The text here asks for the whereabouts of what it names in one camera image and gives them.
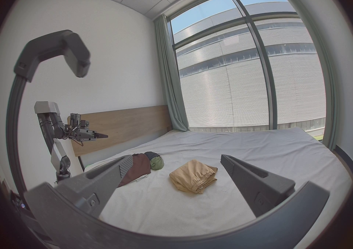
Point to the grey-green curtain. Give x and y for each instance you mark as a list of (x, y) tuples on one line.
[(171, 82)]

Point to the brown garment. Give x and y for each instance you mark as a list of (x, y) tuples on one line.
[(139, 168)]

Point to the bed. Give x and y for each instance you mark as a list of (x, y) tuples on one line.
[(248, 148)]

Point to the black garment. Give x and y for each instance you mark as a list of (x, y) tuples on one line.
[(151, 155)]

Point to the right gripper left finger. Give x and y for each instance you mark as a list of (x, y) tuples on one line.
[(96, 187)]

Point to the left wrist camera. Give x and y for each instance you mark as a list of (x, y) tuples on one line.
[(85, 124)]

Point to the white garment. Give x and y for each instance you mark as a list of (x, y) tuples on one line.
[(139, 178)]

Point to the tan shorts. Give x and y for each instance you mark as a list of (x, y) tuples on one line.
[(193, 176)]

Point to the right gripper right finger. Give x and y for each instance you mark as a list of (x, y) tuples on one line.
[(259, 187)]

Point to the window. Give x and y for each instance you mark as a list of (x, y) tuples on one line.
[(234, 77)]

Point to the green garment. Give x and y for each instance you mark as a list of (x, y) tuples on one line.
[(157, 163)]

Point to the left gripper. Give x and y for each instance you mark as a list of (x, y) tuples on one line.
[(85, 135)]

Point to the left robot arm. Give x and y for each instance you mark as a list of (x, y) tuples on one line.
[(49, 129)]

